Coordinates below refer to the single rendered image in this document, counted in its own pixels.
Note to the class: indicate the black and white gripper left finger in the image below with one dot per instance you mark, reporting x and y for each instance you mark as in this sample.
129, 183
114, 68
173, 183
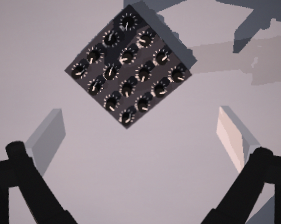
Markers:
41, 147

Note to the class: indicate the dark grey knob box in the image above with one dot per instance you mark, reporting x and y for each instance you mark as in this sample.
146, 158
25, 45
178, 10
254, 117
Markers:
113, 49

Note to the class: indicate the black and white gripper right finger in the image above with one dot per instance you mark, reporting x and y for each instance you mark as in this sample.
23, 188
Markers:
262, 167

